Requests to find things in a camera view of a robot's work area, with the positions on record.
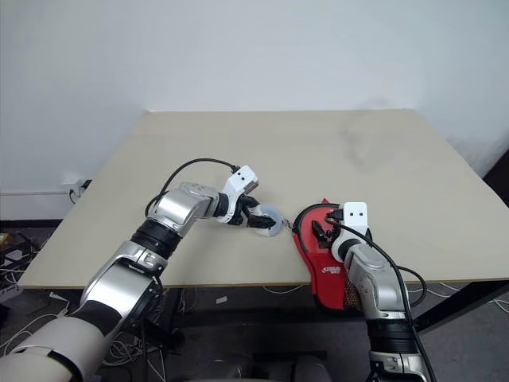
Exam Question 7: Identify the white tape roll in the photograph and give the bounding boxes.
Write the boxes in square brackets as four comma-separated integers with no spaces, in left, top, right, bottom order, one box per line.
[254,203,286,239]

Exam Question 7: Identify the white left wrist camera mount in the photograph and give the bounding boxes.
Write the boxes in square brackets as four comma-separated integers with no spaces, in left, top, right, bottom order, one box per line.
[216,165,262,226]

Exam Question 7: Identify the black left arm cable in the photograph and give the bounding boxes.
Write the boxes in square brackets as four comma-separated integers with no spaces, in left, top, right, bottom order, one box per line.
[145,158,239,224]

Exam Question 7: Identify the black wire equipment rack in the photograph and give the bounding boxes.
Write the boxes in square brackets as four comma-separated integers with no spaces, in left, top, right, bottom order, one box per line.
[0,228,41,303]

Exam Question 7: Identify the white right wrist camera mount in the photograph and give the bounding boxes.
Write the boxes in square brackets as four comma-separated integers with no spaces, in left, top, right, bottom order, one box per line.
[330,201,373,263]

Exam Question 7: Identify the red table tennis paddle case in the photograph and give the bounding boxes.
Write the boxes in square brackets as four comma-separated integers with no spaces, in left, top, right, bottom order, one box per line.
[282,197,373,316]

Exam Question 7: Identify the white wall socket with plug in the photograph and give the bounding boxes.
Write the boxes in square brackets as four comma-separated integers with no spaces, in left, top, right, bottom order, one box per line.
[59,177,93,204]

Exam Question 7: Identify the white wall cable conduit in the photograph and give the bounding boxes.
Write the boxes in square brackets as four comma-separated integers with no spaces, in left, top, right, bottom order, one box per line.
[0,189,72,197]

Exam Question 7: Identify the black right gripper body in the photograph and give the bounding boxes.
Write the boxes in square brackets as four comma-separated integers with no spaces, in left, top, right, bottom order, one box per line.
[322,224,341,251]

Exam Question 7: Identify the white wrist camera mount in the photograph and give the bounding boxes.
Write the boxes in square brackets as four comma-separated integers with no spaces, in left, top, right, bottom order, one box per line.
[330,201,373,263]
[216,165,262,226]

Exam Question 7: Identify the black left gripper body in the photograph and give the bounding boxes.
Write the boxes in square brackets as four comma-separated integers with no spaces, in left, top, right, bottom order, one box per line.
[227,193,256,228]

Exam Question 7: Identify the dark rounded grey shape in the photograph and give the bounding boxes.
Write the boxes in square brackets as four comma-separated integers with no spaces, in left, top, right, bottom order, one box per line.
[292,353,331,382]
[206,356,275,382]

